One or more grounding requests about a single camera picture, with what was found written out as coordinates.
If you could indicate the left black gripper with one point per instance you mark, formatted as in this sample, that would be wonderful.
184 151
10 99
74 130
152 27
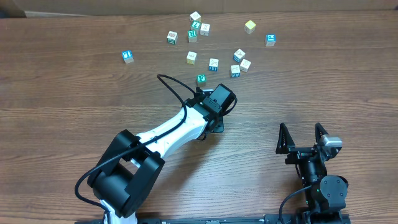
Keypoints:
201 93

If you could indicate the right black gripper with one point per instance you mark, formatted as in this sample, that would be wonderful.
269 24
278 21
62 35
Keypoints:
302 152

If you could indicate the green F letter block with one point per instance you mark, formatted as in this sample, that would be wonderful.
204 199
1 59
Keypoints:
201 80

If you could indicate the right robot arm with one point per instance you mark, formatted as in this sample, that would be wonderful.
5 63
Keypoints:
325 194

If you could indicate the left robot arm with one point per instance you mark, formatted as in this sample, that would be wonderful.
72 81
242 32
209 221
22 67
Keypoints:
126 173

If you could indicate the blue bottom wooden block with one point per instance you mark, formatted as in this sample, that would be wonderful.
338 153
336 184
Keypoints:
235 71

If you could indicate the blue side wooden block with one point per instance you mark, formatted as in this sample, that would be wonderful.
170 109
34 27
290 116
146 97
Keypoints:
213 64

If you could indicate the plain tilted wooden block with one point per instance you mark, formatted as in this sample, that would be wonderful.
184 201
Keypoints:
244 65

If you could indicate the yellow side wooden block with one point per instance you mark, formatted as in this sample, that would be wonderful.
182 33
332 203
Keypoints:
191 57

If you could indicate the blue side tilted block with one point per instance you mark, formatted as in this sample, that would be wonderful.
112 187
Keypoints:
239 55

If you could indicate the green R letter block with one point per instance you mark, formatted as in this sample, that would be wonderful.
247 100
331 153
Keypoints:
192 36

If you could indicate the wooden X block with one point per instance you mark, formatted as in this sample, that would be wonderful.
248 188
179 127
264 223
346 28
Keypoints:
205 29

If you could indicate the green side B block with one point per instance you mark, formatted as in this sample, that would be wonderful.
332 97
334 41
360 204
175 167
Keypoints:
172 37

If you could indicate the green L letter block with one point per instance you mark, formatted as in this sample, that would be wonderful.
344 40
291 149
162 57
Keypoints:
195 25

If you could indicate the blue P letter block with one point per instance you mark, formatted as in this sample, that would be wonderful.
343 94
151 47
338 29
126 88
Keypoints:
270 40

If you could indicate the yellow top block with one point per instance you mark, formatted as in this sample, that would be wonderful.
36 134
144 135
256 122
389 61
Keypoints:
249 27

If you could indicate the top plain wooden block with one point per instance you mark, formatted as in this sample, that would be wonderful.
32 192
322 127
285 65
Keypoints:
195 16

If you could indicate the blue top letter block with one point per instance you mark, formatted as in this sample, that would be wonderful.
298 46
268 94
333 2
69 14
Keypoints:
127 56

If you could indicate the cardboard strip at back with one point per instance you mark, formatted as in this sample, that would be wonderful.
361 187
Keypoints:
18 8

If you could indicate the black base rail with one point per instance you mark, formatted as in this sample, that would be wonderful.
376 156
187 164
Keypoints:
267 219

